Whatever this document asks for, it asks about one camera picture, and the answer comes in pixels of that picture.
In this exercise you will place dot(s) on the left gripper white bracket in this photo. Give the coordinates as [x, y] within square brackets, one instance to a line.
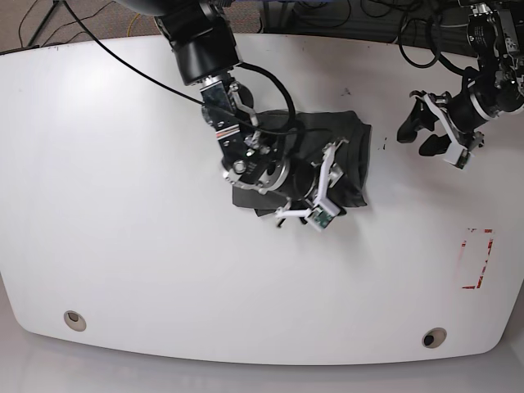
[429, 109]

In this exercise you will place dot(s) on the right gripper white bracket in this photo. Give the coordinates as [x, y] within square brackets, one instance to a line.
[327, 174]

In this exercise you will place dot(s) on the dark grey t-shirt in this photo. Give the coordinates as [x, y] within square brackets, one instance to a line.
[306, 152]

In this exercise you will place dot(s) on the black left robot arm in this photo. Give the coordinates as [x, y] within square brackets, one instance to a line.
[495, 34]

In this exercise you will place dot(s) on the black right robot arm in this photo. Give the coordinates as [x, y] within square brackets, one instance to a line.
[261, 164]

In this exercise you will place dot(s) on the red tape marking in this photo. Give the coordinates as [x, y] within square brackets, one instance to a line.
[474, 256]

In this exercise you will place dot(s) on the right table grommet hole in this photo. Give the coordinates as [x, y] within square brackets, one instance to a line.
[434, 338]

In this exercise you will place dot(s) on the table grommet hole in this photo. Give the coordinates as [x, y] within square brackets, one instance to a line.
[434, 338]
[75, 321]

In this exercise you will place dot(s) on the left table grommet hole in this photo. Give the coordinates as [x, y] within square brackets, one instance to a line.
[75, 321]

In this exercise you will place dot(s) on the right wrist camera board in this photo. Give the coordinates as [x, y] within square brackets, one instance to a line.
[319, 218]

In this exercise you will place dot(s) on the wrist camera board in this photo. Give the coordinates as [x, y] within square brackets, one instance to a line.
[463, 159]
[319, 218]

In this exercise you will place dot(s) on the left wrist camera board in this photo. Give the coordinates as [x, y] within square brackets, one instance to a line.
[463, 159]

